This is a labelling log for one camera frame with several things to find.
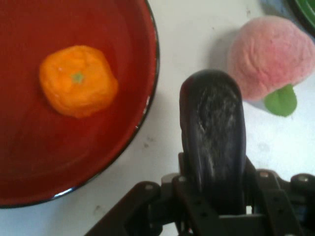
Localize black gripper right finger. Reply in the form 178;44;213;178
245;156;315;236

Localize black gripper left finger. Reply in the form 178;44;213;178
83;172;220;236

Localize purple toy eggplant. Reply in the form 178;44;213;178
179;69;247;217

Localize red round plate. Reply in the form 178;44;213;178
0;0;161;209

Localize orange toy tangerine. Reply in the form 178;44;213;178
38;44;119;119

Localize pink toy peach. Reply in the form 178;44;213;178
226;14;315;118

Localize dark green round plate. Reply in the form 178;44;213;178
286;0;315;38

